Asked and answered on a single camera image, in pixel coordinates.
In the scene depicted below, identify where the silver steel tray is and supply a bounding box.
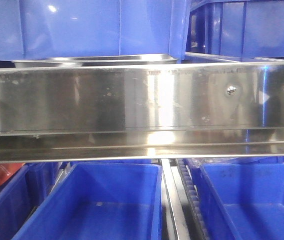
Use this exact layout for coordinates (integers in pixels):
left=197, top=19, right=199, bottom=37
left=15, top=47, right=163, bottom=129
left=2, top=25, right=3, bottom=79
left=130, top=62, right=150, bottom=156
left=13, top=53, right=177, bottom=68

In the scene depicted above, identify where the round bolt head left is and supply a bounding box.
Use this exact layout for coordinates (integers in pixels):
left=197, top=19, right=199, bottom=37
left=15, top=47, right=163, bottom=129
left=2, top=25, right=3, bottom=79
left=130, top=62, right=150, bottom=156
left=226, top=85, right=237, bottom=96

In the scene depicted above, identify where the blue bin lower middle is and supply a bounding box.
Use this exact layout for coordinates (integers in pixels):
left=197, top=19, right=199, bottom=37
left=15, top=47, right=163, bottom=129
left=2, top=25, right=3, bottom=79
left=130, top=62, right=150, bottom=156
left=14, top=163, right=162, bottom=240

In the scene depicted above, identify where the roller track divider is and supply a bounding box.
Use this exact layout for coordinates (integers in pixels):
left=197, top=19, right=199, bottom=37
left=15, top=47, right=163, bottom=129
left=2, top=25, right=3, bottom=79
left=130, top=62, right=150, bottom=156
left=159, top=158, right=209, bottom=240

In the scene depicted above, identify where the blue bin lower right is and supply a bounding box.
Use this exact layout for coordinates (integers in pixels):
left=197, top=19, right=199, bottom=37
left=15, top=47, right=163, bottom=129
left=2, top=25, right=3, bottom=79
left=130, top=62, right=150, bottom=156
left=191, top=163, right=284, bottom=240

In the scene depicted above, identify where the blue crate upper right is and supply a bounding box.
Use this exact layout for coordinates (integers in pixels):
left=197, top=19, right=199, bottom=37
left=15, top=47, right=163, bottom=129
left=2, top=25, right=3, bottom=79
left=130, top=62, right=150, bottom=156
left=186, top=0, right=284, bottom=58

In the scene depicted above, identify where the large blue bin upper left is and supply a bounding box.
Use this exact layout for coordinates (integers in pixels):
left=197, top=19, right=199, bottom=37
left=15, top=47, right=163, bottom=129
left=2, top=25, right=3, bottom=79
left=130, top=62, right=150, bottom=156
left=0, top=0, right=191, bottom=61

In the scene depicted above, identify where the blue bin lower left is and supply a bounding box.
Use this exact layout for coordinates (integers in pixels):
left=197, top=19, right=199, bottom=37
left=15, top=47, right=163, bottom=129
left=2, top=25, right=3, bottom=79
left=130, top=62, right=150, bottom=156
left=0, top=162, right=61, bottom=240

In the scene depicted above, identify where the stainless steel shelf rail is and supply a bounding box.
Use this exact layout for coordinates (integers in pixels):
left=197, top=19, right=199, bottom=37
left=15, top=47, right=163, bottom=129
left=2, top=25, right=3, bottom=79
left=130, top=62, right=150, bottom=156
left=0, top=61, right=284, bottom=163

